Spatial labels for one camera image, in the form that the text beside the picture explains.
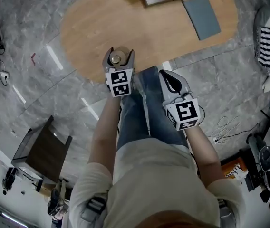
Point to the white floor socket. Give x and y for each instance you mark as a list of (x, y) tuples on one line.
[(4, 75)]

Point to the person's white shirt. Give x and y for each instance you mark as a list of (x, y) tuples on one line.
[(154, 182)]

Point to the black bag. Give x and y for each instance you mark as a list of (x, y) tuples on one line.
[(55, 201)]

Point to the small round grey object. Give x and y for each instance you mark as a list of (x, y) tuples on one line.
[(118, 57)]

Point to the person's right forearm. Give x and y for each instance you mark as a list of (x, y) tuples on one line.
[(204, 155)]

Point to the person's left forearm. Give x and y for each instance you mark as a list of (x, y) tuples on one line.
[(106, 132)]

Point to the grey flat mat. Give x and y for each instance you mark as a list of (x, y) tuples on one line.
[(201, 18)]

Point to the light wooden oval table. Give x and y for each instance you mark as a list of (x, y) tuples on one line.
[(116, 25)]

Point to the white folded paper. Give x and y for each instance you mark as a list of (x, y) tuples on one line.
[(268, 84)]

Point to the small white power strip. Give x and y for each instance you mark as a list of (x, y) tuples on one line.
[(216, 139)]

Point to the dark wooden side table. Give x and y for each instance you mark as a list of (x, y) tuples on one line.
[(44, 151)]

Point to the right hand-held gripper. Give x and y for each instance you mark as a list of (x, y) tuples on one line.
[(185, 113)]

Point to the person's blue jeans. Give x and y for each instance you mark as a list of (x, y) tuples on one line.
[(139, 113)]

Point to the grey black vacuum cleaner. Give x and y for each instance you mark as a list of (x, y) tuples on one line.
[(267, 165)]

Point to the orange box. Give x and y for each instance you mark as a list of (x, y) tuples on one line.
[(232, 167)]

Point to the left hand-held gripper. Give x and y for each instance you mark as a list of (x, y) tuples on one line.
[(120, 83)]

